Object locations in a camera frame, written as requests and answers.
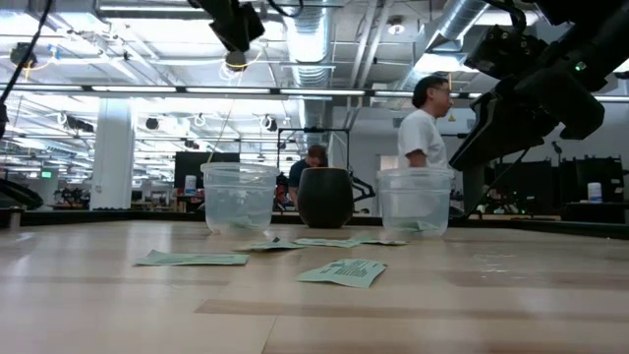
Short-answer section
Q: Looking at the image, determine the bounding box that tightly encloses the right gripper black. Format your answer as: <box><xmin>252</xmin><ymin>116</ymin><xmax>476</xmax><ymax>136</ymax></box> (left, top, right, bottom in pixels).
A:
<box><xmin>449</xmin><ymin>63</ymin><xmax>606</xmax><ymax>172</ymax></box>

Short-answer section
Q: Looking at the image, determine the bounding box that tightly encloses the black monitor back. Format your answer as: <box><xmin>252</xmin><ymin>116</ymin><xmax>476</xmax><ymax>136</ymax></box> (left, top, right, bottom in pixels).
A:
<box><xmin>493</xmin><ymin>159</ymin><xmax>557</xmax><ymax>204</ymax></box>
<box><xmin>559</xmin><ymin>155</ymin><xmax>625</xmax><ymax>204</ymax></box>

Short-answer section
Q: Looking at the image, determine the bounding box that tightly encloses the standing person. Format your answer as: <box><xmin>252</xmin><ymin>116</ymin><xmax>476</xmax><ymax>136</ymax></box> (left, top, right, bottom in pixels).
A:
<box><xmin>395</xmin><ymin>74</ymin><xmax>456</xmax><ymax>171</ymax></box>

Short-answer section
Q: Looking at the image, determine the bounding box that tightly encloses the grey ceiling pipe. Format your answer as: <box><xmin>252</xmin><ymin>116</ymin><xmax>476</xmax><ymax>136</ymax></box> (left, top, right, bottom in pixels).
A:
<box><xmin>95</xmin><ymin>3</ymin><xmax>212</xmax><ymax>22</ymax></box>

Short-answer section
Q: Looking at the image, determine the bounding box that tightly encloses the clear plastic tub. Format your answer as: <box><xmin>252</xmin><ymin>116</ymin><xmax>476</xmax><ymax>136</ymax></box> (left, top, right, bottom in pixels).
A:
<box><xmin>376</xmin><ymin>166</ymin><xmax>456</xmax><ymax>239</ymax></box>
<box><xmin>200</xmin><ymin>161</ymin><xmax>280</xmax><ymax>236</ymax></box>

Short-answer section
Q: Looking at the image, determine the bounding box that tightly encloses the long LED light bar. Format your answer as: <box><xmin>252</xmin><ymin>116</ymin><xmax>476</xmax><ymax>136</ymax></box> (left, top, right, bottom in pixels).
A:
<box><xmin>0</xmin><ymin>84</ymin><xmax>497</xmax><ymax>101</ymax></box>

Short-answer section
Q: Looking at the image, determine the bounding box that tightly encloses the black desk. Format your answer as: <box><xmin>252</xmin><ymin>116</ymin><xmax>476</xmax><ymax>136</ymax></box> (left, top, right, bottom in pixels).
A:
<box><xmin>562</xmin><ymin>201</ymin><xmax>629</xmax><ymax>223</ymax></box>

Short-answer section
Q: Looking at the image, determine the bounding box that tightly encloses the seated person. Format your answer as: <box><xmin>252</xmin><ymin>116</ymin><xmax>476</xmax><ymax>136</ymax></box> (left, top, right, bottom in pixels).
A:
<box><xmin>286</xmin><ymin>143</ymin><xmax>330</xmax><ymax>207</ymax></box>

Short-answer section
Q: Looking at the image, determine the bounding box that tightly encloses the white building pillar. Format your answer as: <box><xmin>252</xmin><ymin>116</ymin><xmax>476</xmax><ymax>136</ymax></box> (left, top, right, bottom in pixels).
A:
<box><xmin>89</xmin><ymin>100</ymin><xmax>138</xmax><ymax>211</ymax></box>

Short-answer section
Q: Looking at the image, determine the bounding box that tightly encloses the black round cup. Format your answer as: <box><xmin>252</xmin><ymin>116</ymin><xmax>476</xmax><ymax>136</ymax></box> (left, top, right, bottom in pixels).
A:
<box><xmin>297</xmin><ymin>167</ymin><xmax>355</xmax><ymax>229</ymax></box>

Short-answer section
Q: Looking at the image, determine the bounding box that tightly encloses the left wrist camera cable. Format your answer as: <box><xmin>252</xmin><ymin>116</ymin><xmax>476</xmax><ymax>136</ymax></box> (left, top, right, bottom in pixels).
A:
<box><xmin>267</xmin><ymin>0</ymin><xmax>304</xmax><ymax>18</ymax></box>

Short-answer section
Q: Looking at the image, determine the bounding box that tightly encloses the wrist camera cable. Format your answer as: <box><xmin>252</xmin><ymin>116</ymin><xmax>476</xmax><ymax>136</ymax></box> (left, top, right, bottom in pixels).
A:
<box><xmin>267</xmin><ymin>0</ymin><xmax>304</xmax><ymax>18</ymax></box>
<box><xmin>484</xmin><ymin>0</ymin><xmax>528</xmax><ymax>31</ymax></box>

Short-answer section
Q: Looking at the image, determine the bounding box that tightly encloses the black overhead camera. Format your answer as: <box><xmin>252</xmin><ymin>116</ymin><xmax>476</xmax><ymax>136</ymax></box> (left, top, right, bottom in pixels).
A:
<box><xmin>224</xmin><ymin>49</ymin><xmax>249</xmax><ymax>73</ymax></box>

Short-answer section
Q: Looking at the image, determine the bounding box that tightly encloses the yellow hanging cord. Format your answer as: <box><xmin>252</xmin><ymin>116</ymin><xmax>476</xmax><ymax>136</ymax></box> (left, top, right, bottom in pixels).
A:
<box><xmin>446</xmin><ymin>73</ymin><xmax>456</xmax><ymax>124</ymax></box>

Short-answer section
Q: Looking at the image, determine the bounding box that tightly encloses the wide silver ventilation duct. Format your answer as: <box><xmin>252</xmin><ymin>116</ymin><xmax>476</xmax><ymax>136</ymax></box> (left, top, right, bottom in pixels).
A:
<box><xmin>280</xmin><ymin>0</ymin><xmax>336</xmax><ymax>168</ymax></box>

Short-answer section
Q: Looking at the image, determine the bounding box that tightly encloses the thin black cable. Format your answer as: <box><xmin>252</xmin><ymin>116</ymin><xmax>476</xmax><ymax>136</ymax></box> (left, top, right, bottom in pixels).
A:
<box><xmin>464</xmin><ymin>147</ymin><xmax>532</xmax><ymax>219</ymax></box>

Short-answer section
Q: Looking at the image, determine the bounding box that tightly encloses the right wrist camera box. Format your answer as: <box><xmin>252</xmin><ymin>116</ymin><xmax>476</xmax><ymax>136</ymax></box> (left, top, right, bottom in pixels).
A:
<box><xmin>464</xmin><ymin>24</ymin><xmax>549</xmax><ymax>80</ymax></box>

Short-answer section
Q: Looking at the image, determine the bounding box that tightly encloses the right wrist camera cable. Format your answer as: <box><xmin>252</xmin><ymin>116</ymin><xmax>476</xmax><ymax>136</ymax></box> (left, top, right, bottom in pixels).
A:
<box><xmin>484</xmin><ymin>0</ymin><xmax>528</xmax><ymax>31</ymax></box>

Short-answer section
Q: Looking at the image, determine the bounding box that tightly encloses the slanted silver ventilation duct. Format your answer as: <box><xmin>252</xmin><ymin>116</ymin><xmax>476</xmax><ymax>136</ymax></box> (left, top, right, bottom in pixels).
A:
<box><xmin>392</xmin><ymin>0</ymin><xmax>492</xmax><ymax>92</ymax></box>

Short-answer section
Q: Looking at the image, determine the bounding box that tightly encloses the black ceiling camera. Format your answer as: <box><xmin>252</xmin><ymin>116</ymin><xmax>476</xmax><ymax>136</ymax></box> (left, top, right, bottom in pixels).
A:
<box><xmin>9</xmin><ymin>42</ymin><xmax>38</xmax><ymax>69</ymax></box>

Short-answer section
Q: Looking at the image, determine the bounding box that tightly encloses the long black cable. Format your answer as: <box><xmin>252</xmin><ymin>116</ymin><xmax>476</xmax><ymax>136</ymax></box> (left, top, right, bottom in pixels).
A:
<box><xmin>0</xmin><ymin>0</ymin><xmax>55</xmax><ymax>107</ymax></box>

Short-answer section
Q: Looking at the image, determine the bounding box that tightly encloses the black table edge rail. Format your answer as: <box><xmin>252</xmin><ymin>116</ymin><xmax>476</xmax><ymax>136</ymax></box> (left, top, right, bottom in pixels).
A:
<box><xmin>0</xmin><ymin>206</ymin><xmax>629</xmax><ymax>241</ymax></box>

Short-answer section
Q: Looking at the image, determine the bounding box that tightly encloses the thick black cable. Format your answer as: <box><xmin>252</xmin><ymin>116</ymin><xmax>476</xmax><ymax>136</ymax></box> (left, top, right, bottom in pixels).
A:
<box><xmin>0</xmin><ymin>176</ymin><xmax>45</xmax><ymax>210</ymax></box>

